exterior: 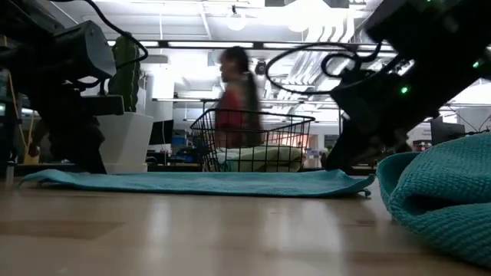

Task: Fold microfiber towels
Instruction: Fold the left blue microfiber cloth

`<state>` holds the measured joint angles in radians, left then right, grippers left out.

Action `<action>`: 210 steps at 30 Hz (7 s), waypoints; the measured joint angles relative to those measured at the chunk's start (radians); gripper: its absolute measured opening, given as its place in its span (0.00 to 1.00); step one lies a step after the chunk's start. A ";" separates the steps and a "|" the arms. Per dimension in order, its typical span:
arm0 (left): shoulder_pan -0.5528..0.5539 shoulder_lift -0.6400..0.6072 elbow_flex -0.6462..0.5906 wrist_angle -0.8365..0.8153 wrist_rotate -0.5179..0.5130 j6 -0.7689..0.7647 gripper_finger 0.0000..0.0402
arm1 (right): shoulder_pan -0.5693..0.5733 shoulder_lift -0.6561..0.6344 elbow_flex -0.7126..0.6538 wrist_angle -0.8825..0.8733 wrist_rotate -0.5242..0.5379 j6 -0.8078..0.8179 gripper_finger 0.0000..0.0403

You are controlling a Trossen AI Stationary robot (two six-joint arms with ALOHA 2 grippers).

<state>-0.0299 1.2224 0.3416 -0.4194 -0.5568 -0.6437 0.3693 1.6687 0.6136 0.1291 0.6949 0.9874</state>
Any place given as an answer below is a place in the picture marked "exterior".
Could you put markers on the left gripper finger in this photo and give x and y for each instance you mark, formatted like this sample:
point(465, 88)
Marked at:
point(80, 149)

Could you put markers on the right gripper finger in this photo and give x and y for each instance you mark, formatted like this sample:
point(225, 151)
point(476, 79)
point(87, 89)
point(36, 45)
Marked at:
point(349, 153)

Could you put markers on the green microfiber towel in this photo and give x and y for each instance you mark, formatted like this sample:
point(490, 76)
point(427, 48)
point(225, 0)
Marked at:
point(268, 159)

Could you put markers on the teal microfiber towel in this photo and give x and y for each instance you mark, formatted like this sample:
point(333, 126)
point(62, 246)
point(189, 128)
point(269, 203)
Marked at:
point(452, 199)
point(192, 184)

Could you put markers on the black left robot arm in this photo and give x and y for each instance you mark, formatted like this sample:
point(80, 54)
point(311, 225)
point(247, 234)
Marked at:
point(76, 50)

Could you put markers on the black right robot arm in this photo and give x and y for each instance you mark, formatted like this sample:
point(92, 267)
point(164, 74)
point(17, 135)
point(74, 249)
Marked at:
point(441, 30)

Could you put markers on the white hexagonal plant pot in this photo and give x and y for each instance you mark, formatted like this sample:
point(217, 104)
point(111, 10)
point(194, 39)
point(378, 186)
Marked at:
point(126, 142)

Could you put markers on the pale yellow cup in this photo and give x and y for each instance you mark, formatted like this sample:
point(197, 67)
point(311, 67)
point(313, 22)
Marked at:
point(33, 159)

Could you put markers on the black computer monitor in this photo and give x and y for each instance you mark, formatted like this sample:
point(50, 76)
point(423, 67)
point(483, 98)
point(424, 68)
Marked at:
point(161, 132)
point(447, 132)

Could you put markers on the black ceiling spotlight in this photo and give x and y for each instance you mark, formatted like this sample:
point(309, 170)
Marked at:
point(262, 68)

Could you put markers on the person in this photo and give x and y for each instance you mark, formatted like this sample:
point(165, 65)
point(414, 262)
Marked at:
point(238, 96)

